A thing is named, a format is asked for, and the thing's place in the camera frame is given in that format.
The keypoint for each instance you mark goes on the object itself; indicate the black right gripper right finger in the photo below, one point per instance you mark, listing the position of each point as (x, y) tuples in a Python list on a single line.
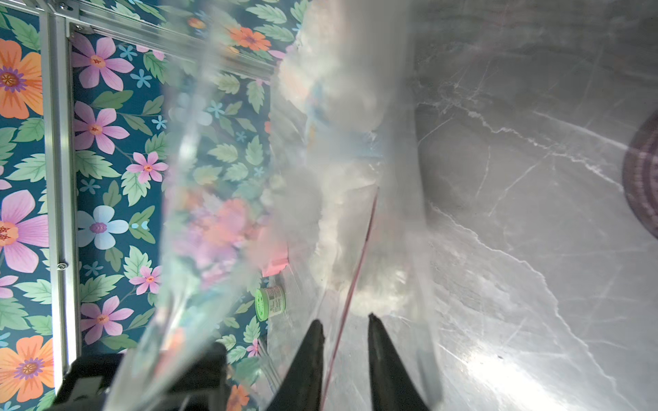
[(390, 385)]

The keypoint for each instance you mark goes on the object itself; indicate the purple protractor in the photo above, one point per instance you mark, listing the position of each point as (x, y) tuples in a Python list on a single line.
[(639, 174)]

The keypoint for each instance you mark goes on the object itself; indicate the white teddy bear blue shirt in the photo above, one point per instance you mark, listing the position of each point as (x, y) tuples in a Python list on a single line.
[(345, 69)]

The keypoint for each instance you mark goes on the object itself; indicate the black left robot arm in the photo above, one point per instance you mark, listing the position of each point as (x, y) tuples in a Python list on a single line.
[(117, 382)]

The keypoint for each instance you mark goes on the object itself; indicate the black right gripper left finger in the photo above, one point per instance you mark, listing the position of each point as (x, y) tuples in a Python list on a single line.
[(301, 389)]

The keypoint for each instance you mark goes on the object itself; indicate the pink alarm clock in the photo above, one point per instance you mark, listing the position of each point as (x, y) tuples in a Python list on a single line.
[(271, 255)]

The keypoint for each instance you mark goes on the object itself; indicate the clear ruler set bag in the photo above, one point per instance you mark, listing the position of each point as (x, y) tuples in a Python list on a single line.
[(209, 277)]

